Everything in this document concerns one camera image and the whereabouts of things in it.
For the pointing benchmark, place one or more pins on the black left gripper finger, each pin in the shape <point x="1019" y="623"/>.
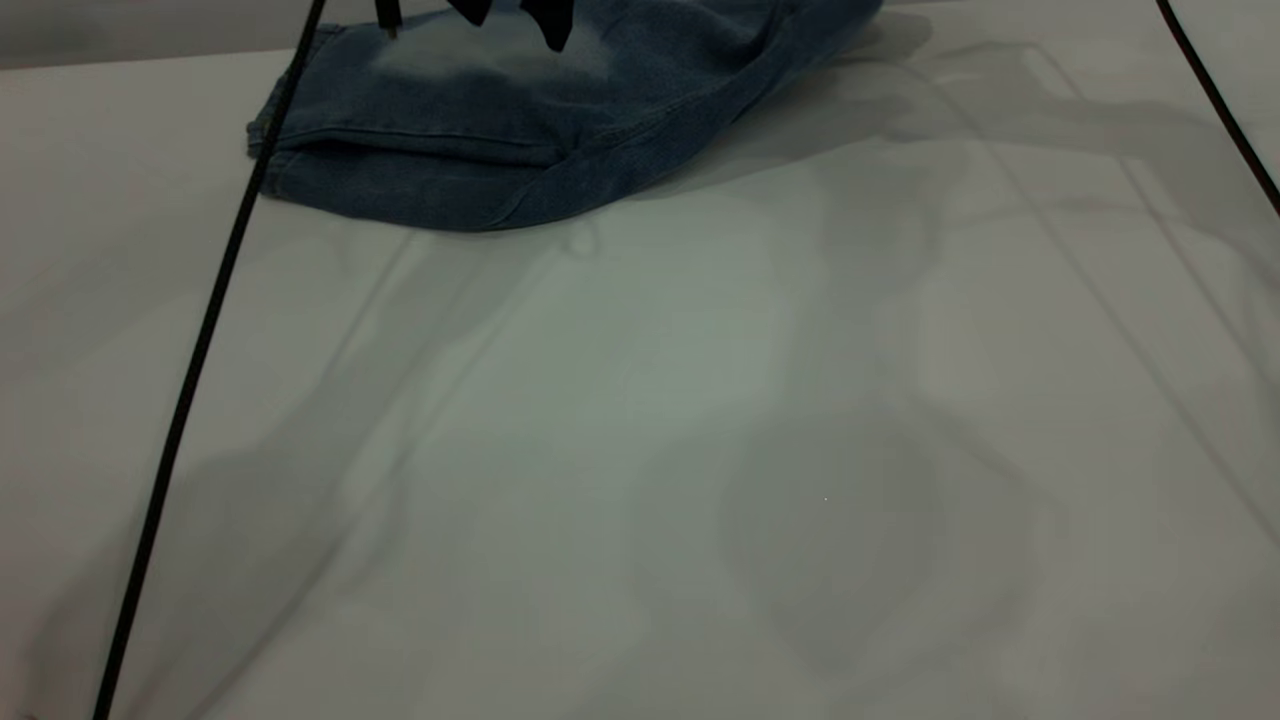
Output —
<point x="472" y="9"/>
<point x="550" y="22"/>

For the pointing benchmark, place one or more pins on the blue denim shorts basketball print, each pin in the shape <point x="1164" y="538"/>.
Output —
<point x="480" y="130"/>

